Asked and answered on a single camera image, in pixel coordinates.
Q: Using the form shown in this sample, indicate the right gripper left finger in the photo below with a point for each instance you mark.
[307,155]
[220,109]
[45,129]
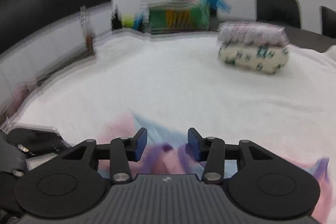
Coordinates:
[123,150]

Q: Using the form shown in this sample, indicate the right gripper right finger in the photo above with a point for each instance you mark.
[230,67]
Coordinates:
[210,150]

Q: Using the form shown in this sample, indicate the pink and blue garment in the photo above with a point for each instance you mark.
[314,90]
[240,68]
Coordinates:
[167,152]

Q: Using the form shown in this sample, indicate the white towel table cover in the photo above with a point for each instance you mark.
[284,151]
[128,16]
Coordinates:
[181,84]

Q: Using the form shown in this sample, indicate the folded cream flower garment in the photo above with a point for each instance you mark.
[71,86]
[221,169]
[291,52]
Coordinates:
[265,59]

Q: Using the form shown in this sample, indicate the clear plastic bottle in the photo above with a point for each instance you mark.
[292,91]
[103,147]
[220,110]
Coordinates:
[87,29]

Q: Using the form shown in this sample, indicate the folded lilac floral garment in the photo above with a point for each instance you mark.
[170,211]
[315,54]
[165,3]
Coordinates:
[252,34]

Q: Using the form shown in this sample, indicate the black walkie-talkie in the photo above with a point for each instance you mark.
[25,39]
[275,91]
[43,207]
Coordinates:
[115,20]

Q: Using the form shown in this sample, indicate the neon yellow object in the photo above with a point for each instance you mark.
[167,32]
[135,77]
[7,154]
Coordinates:
[127,21]

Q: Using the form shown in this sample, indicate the green storage bag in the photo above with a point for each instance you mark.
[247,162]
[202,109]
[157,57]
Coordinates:
[178,15]

